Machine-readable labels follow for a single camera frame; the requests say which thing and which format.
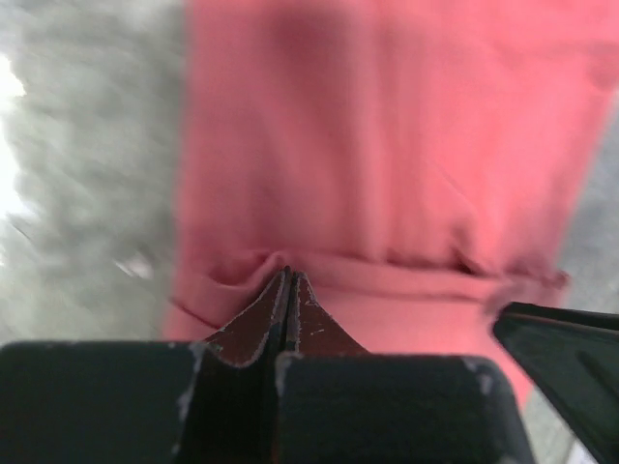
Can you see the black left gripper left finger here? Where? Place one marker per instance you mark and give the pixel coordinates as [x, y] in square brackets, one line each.
[204, 401]

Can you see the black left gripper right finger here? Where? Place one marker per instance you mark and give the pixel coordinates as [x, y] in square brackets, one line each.
[339, 403]

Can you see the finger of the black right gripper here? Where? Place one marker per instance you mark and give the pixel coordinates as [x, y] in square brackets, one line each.
[572, 358]

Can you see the red t-shirt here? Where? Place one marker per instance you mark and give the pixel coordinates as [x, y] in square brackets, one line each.
[420, 161]

